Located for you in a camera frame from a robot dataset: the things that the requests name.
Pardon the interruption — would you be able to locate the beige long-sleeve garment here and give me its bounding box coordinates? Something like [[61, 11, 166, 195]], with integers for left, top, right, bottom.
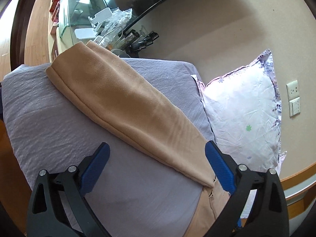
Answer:
[[46, 41, 229, 236]]

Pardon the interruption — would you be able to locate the lavender bed sheet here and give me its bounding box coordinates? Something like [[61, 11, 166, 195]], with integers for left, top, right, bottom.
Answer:
[[2, 65, 214, 236]]

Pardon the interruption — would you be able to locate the white floral pillow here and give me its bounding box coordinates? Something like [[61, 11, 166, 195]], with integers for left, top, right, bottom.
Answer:
[[192, 49, 286, 172]]

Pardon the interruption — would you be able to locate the glass bedside table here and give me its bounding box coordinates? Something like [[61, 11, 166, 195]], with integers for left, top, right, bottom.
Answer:
[[48, 0, 166, 61]]

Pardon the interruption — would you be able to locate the white wall switch plate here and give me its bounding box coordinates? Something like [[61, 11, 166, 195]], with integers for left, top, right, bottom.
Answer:
[[289, 97, 300, 117]]

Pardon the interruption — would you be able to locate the white wall socket plate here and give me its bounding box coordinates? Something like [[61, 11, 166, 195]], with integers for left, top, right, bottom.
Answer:
[[286, 80, 299, 101]]

